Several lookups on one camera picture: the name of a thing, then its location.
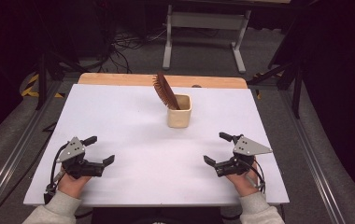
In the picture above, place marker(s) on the black metal stand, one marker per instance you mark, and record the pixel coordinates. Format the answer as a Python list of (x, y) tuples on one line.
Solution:
[(42, 81), (297, 93)]

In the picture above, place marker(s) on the wooden table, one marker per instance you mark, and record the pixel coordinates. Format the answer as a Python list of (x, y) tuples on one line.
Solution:
[(119, 80)]

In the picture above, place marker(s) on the cream square cup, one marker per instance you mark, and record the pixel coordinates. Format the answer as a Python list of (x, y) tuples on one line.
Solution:
[(179, 119)]

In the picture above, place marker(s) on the white board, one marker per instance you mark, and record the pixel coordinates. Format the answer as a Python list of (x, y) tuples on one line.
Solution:
[(129, 124)]

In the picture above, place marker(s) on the aluminium rail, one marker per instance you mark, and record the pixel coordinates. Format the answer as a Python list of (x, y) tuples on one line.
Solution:
[(312, 158), (13, 158)]

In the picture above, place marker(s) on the person's left hand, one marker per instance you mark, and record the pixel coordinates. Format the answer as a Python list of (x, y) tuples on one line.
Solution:
[(71, 186)]

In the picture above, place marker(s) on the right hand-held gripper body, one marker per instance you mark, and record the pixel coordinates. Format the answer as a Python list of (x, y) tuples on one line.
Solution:
[(248, 146)]

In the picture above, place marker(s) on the person's right hand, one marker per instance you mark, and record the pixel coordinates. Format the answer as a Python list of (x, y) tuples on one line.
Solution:
[(245, 185)]

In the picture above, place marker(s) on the grey metal stand frame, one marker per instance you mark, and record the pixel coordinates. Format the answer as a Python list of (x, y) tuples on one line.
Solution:
[(206, 20)]

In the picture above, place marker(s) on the brown wooden hairbrush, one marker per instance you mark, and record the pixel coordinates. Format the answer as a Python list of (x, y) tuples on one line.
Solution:
[(165, 90)]

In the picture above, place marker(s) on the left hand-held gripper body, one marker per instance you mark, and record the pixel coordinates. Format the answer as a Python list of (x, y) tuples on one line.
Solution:
[(72, 150)]

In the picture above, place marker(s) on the yellow black striped floor tape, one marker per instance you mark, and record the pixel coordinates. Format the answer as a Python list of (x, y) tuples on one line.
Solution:
[(29, 90), (257, 93)]

